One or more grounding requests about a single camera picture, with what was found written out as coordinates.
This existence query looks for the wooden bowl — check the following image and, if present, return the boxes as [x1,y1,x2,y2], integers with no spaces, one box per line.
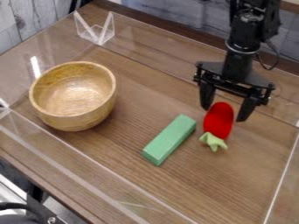
[30,61,118,131]

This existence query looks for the clear acrylic enclosure walls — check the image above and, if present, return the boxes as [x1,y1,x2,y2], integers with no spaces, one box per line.
[0,16,299,224]

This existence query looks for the black table frame bracket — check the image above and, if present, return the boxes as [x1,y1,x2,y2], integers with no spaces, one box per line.
[26,195,68,224]

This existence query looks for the clear acrylic corner bracket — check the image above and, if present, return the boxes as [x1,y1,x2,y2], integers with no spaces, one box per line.
[74,11,115,46]

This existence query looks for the red felt strawberry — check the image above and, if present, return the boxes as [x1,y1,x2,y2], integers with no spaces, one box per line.
[199,101,234,152]

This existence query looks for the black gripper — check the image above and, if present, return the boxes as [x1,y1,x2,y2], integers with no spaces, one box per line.
[194,52,276,122]

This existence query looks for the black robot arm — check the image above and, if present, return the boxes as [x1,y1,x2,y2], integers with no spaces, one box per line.
[194,0,282,122]

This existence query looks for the black cable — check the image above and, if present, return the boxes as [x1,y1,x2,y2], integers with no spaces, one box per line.
[0,200,34,224]

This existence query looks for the green rectangular block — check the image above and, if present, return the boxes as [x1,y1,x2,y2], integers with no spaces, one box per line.
[142,115,196,166]

